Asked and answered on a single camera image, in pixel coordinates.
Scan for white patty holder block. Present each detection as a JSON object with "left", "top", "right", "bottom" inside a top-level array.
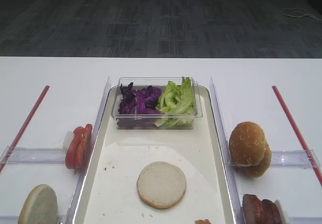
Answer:
[{"left": 274, "top": 199, "right": 290, "bottom": 224}]

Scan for sesame bun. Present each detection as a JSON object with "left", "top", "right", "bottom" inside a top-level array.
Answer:
[
  {"left": 228, "top": 121, "right": 267, "bottom": 167},
  {"left": 241, "top": 144, "right": 272, "bottom": 178}
]

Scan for right red tape strip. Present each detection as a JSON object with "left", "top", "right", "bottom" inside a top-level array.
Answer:
[{"left": 272, "top": 85, "right": 322, "bottom": 184}]

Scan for small orange food crumb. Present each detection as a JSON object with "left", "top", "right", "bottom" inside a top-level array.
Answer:
[{"left": 195, "top": 219, "right": 211, "bottom": 224}]

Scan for sesame top bun rear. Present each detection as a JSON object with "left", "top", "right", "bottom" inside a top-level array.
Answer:
[{"left": 241, "top": 144, "right": 272, "bottom": 178}]

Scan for left red tape strip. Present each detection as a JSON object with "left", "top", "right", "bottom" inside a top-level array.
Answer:
[{"left": 0, "top": 85, "right": 50, "bottom": 172}]

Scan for upright bun half left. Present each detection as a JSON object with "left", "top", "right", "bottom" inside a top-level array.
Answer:
[{"left": 18, "top": 184, "right": 58, "bottom": 224}]

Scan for white serving tray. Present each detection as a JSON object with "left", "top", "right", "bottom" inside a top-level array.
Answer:
[{"left": 66, "top": 87, "right": 236, "bottom": 223}]

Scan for clear acrylic divider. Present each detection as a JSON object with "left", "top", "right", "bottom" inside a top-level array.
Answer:
[
  {"left": 58, "top": 76, "right": 111, "bottom": 223},
  {"left": 209, "top": 78, "right": 245, "bottom": 223}
]

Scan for sesame top bun front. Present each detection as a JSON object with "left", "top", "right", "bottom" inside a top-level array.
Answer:
[{"left": 228, "top": 121, "right": 267, "bottom": 167}]

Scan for left clear acrylic divider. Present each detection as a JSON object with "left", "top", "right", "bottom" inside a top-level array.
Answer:
[{"left": 58, "top": 76, "right": 111, "bottom": 223}]

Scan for bottom bun slice on tray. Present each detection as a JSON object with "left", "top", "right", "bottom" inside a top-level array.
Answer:
[{"left": 136, "top": 161, "right": 187, "bottom": 209}]

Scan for left cross acrylic divider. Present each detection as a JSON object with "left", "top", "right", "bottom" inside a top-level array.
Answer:
[{"left": 1, "top": 146, "right": 65, "bottom": 164}]

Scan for green lettuce leaves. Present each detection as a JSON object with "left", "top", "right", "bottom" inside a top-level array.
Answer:
[{"left": 155, "top": 77, "right": 195, "bottom": 128}]

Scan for white tomato holder block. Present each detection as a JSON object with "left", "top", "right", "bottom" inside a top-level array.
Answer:
[{"left": 63, "top": 131, "right": 74, "bottom": 152}]

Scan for white cable on floor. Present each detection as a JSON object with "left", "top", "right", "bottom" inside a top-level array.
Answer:
[{"left": 281, "top": 7, "right": 322, "bottom": 22}]

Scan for right clear acrylic divider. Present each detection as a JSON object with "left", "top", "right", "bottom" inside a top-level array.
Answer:
[{"left": 209, "top": 78, "right": 245, "bottom": 223}]

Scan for red tape strip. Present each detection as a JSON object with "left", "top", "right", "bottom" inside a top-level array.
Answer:
[
  {"left": 0, "top": 85, "right": 50, "bottom": 172},
  {"left": 272, "top": 85, "right": 322, "bottom": 184}
]

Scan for clear plastic salad box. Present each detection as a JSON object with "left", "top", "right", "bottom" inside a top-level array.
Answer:
[{"left": 111, "top": 77, "right": 203, "bottom": 129}]

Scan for cross acrylic divider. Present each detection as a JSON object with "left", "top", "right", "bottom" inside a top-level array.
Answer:
[
  {"left": 1, "top": 146, "right": 65, "bottom": 164},
  {"left": 270, "top": 150, "right": 320, "bottom": 168}
]

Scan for purple cabbage leaves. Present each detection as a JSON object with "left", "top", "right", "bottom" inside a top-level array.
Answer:
[{"left": 118, "top": 82, "right": 163, "bottom": 114}]

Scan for right cross acrylic divider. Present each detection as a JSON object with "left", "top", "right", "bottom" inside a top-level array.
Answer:
[{"left": 270, "top": 150, "right": 320, "bottom": 168}]

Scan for brown meat patty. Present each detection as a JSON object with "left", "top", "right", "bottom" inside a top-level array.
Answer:
[
  {"left": 243, "top": 194, "right": 266, "bottom": 224},
  {"left": 262, "top": 199, "right": 282, "bottom": 224}
]

